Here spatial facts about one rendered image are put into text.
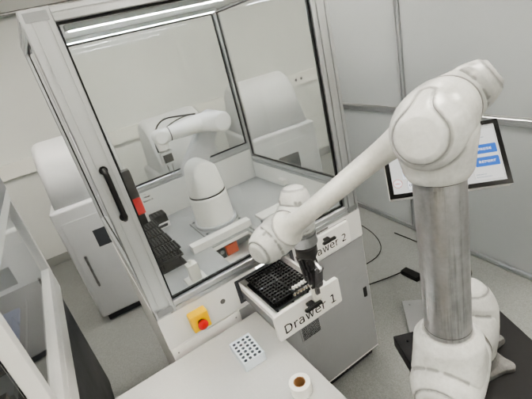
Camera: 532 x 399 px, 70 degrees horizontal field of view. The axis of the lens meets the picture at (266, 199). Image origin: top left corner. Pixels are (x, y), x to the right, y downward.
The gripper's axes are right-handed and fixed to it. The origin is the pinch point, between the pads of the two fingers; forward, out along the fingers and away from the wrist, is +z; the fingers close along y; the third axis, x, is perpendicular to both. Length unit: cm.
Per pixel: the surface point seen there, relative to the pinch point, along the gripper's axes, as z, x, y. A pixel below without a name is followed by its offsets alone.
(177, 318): 3, 43, 31
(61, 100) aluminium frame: -82, 49, 31
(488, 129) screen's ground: -23, -111, 4
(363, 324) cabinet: 67, -43, 31
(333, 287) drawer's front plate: 3.9, -8.6, 1.2
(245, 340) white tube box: 14.2, 25.8, 14.3
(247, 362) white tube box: 14.1, 30.4, 4.3
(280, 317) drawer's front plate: 2.1, 15.2, 1.2
